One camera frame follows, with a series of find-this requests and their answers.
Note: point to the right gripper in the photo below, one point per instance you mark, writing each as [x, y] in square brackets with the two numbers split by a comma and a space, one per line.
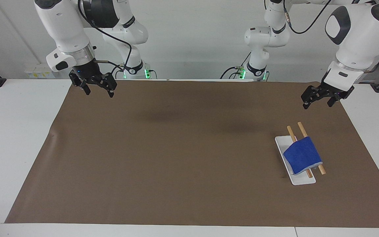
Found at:
[87, 70]

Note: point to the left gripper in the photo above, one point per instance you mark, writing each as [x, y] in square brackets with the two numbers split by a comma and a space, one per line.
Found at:
[342, 92]

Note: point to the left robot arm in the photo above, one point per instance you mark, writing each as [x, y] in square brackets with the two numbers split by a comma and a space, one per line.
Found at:
[357, 36]

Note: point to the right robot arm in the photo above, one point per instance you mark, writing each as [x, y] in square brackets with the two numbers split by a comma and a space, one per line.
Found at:
[67, 29]

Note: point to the blue towel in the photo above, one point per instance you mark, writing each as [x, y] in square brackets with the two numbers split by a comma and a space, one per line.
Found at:
[303, 155]

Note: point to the wooden rod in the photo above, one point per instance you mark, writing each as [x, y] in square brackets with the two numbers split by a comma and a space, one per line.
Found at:
[302, 129]
[291, 133]

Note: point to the white rectangular tray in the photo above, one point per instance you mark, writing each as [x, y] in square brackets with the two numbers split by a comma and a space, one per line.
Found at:
[299, 179]

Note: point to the white wall socket strip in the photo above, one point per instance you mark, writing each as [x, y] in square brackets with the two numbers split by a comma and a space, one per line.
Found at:
[39, 73]

